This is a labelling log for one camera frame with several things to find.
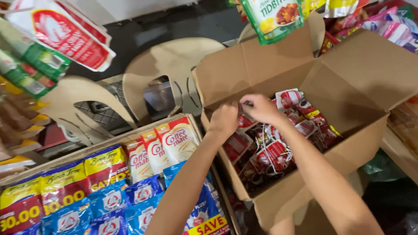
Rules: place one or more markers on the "person's right hand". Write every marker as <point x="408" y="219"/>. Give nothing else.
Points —
<point x="264" y="109"/>

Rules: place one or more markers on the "person's left hand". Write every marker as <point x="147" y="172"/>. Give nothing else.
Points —
<point x="224" y="120"/>

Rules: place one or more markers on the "person's left fingers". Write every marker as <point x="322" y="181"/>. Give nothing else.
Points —
<point x="235" y="107"/>

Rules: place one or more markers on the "person's right fingers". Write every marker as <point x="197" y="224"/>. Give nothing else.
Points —
<point x="248" y="102"/>

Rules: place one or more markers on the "red coffee sachet strip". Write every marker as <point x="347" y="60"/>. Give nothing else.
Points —
<point x="245" y="121"/>

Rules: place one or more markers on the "large open cardboard box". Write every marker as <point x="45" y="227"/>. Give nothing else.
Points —
<point x="277" y="65"/>

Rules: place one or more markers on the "heap of red coffee sachets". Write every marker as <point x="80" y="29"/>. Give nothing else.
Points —
<point x="277" y="153"/>

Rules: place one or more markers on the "white creamer packet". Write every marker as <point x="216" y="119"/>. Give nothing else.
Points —
<point x="179" y="140"/>
<point x="137" y="163"/>
<point x="156" y="153"/>

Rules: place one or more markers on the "clear plastic container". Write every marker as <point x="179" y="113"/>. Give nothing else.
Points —
<point x="160" y="98"/>

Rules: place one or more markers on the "green hanging snack packet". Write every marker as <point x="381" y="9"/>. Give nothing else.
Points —
<point x="274" y="19"/>

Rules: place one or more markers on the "cardboard display tray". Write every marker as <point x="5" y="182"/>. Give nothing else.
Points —
<point x="98" y="143"/>

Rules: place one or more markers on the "yellow and red milk packet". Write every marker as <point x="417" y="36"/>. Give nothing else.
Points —
<point x="19" y="209"/>
<point x="63" y="189"/>
<point x="104" y="169"/>

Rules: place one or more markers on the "green plastic bag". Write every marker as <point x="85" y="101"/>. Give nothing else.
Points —
<point x="380" y="166"/>

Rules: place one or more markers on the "group of blue milk packets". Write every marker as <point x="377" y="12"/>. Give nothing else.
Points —
<point x="111" y="202"/>

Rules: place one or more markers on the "wooden shelf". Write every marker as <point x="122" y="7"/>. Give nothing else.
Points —
<point x="403" y="130"/>

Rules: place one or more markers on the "heap of colourful snack packets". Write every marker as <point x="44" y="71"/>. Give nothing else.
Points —
<point x="385" y="22"/>

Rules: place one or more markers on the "white and red hanging packets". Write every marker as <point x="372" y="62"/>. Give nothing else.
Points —
<point x="68" y="36"/>

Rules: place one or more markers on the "green and white hanging packets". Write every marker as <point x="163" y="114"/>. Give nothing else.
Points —
<point x="32" y="68"/>

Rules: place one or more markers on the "brown and yellow hanging packets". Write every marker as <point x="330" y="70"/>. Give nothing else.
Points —
<point x="16" y="120"/>

